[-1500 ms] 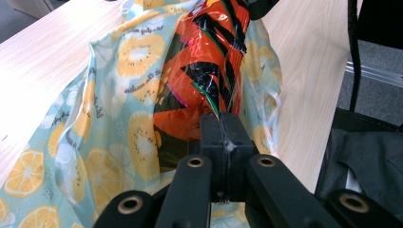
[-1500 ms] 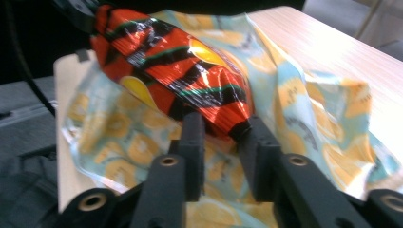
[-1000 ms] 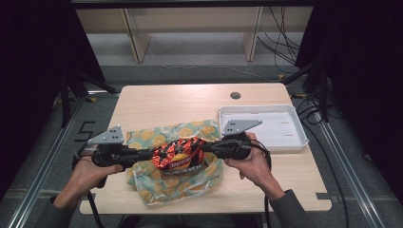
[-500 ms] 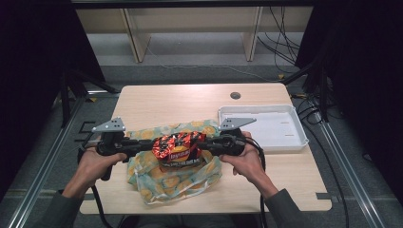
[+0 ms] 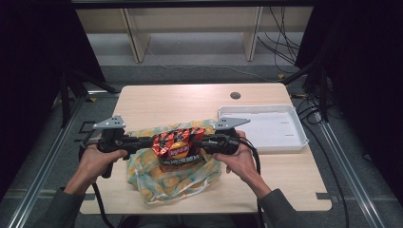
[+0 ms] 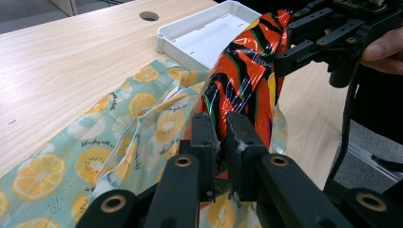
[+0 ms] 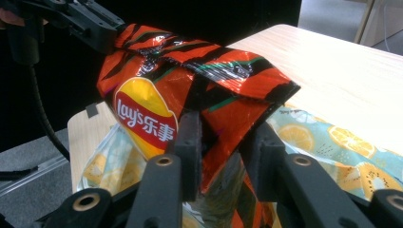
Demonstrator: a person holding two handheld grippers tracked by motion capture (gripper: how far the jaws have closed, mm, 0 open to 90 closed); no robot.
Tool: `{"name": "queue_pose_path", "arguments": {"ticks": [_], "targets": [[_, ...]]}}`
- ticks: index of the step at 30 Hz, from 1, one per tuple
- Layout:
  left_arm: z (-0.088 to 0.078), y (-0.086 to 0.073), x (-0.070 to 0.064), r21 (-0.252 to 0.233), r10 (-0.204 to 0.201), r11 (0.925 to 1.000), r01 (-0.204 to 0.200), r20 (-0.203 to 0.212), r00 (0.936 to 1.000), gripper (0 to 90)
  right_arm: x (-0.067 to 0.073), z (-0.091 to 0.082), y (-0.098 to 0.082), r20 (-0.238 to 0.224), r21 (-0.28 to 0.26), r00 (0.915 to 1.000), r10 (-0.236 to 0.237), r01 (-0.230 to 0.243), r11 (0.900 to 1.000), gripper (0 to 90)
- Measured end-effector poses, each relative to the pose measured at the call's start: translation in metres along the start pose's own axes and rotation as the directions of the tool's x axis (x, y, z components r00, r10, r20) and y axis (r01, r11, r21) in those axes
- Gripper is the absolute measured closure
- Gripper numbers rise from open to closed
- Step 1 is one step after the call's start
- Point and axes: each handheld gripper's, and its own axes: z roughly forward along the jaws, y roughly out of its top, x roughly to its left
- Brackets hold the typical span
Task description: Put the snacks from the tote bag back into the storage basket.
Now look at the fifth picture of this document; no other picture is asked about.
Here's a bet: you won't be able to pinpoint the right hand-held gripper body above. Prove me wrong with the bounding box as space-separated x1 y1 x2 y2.
214 116 252 157

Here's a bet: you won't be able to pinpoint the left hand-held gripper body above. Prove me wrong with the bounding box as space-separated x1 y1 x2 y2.
92 114 131 180

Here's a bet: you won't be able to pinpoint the red snack packet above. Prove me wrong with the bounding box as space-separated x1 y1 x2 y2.
151 126 206 173

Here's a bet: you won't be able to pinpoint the green orange-patterned plastic bag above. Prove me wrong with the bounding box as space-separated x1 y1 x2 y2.
126 118 222 205

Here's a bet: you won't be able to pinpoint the person's right hand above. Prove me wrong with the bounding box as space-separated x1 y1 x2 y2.
212 130 263 185

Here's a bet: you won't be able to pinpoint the person's left hand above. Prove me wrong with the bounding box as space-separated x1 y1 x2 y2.
73 143 129 184

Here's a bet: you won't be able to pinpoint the white plastic tray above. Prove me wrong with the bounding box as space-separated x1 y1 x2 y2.
218 104 310 155

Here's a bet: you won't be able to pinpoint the black metal stand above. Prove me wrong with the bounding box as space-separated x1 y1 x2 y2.
59 69 120 128
280 59 331 124

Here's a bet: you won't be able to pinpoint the dark curtain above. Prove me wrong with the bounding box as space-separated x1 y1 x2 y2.
0 0 106 194
294 0 403 199

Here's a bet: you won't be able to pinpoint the right hand-held gripper black cable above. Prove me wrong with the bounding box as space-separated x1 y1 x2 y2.
237 136 266 228

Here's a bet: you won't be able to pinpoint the hand-held gripper black cable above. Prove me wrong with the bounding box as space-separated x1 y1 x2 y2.
237 136 266 228
90 181 117 228

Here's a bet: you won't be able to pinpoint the left hand-held gripper black cable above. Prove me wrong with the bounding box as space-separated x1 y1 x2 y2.
90 181 117 228

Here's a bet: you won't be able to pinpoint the aluminium frame rail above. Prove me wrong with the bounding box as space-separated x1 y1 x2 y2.
6 90 120 228
312 104 389 228

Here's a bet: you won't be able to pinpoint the white floor cable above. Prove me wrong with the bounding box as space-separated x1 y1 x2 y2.
145 47 281 83

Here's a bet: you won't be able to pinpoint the light wooden shelf frame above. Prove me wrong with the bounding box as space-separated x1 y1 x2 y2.
75 6 315 64

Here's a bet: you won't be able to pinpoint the black floor cable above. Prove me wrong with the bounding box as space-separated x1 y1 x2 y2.
291 93 350 228

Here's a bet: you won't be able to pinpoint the black hanging cables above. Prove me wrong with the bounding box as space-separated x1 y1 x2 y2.
257 6 302 75

